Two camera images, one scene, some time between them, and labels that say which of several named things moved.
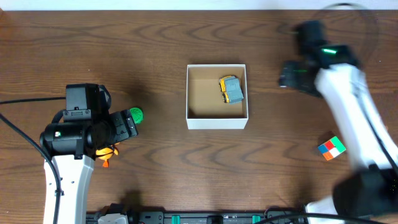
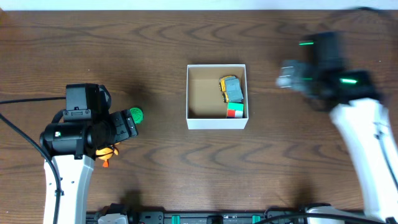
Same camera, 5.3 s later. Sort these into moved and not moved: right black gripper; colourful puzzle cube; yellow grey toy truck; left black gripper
Moved: colourful puzzle cube
Not moved: yellow grey toy truck; right black gripper; left black gripper
